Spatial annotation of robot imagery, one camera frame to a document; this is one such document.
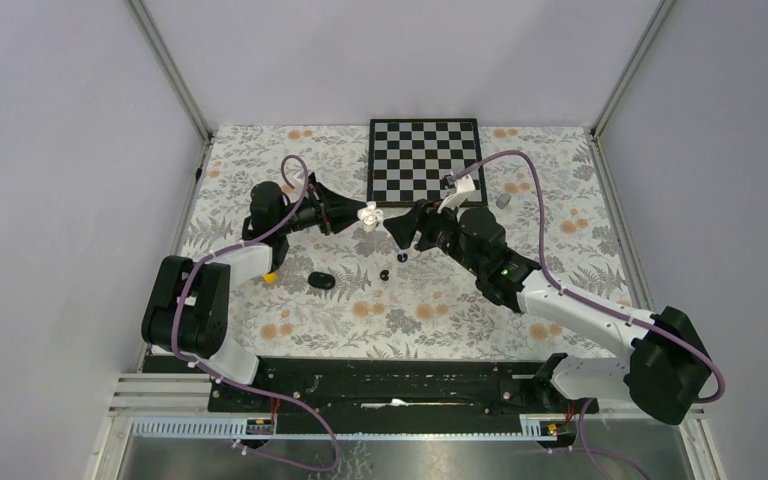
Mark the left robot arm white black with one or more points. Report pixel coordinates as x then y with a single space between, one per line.
188 308

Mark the small grey cube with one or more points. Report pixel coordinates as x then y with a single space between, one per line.
503 200

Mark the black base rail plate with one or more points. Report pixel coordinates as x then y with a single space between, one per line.
397 395

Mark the black white checkerboard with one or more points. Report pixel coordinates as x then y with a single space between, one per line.
412 159

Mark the white earbud charging case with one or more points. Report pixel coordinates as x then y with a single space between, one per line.
370 216

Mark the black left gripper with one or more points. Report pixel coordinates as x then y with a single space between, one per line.
333 211

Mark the black oval earbud case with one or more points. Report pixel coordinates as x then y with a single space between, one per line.
321 280

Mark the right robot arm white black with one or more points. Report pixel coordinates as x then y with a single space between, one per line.
660 363

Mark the slotted grey cable duct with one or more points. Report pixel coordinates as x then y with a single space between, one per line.
522 429

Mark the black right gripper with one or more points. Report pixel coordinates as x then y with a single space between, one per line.
423 217

